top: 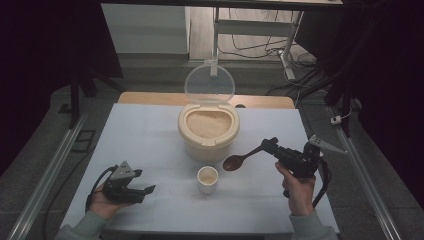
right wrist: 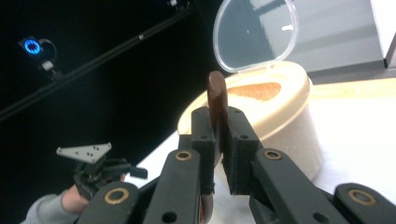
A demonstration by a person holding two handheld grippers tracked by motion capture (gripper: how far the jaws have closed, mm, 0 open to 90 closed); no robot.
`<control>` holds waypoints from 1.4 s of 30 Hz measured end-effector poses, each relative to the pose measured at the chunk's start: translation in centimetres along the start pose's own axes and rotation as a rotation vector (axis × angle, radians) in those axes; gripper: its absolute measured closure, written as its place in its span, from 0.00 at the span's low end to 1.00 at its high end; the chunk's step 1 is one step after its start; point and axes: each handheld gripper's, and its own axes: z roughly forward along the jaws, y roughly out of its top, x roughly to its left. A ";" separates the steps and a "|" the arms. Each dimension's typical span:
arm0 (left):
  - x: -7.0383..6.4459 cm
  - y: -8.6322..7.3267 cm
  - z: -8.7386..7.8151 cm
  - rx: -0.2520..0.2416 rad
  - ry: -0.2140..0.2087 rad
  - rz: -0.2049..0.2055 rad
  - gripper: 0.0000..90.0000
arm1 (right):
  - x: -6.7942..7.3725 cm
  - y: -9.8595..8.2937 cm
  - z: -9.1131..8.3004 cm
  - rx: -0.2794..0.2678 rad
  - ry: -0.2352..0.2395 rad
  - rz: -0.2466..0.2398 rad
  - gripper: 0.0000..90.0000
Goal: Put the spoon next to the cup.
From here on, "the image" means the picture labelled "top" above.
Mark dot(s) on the black curtain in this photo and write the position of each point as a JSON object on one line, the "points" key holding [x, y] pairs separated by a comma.
{"points": [[40, 66], [386, 83]]}

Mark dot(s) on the brown wooden spoon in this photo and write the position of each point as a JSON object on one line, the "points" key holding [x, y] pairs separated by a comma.
{"points": [[233, 162]]}

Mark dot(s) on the white metal desk frame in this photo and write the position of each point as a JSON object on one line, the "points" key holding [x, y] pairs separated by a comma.
{"points": [[253, 28]]}

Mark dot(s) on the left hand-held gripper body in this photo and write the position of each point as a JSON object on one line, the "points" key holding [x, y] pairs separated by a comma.
{"points": [[121, 186]]}

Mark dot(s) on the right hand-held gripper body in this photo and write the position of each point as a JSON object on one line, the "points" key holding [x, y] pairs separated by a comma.
{"points": [[296, 160]]}

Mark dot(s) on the rice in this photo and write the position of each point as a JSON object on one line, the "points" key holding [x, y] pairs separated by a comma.
{"points": [[208, 124], [208, 179]]}

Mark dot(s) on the black tripod stand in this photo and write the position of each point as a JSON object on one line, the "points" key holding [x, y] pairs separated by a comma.
{"points": [[343, 96], [75, 96]]}

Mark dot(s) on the person's right hand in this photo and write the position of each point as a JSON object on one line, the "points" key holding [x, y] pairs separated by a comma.
{"points": [[300, 193]]}

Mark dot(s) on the white ceramic cup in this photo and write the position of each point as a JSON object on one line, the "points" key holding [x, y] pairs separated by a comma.
{"points": [[207, 187]]}

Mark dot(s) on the wooden table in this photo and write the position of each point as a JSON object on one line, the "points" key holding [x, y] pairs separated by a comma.
{"points": [[150, 98]]}

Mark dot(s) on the cream rice container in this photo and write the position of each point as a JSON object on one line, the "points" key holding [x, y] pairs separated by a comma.
{"points": [[208, 148]]}

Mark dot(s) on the black rectangular frame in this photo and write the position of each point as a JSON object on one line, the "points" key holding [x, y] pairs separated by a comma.
{"points": [[83, 141]]}

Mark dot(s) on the small white box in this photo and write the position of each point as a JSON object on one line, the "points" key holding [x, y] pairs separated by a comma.
{"points": [[336, 120]]}

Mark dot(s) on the white table sheet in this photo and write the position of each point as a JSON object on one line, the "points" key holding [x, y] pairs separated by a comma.
{"points": [[146, 140]]}

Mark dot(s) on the white panel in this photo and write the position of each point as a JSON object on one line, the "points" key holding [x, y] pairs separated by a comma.
{"points": [[143, 28]]}

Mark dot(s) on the clear round container lid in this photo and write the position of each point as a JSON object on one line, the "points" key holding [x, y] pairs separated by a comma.
{"points": [[209, 83]]}

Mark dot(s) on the person's left hand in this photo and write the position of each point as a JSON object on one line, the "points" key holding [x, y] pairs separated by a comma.
{"points": [[103, 206]]}

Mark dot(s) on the aluminium rail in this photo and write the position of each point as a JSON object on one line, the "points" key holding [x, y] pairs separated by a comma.
{"points": [[366, 180], [46, 176]]}

